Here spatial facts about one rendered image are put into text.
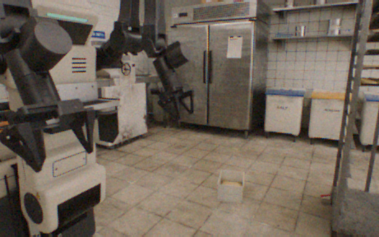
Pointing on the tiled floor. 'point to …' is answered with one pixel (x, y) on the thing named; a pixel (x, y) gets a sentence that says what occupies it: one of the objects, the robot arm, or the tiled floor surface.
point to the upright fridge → (240, 117)
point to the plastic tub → (230, 186)
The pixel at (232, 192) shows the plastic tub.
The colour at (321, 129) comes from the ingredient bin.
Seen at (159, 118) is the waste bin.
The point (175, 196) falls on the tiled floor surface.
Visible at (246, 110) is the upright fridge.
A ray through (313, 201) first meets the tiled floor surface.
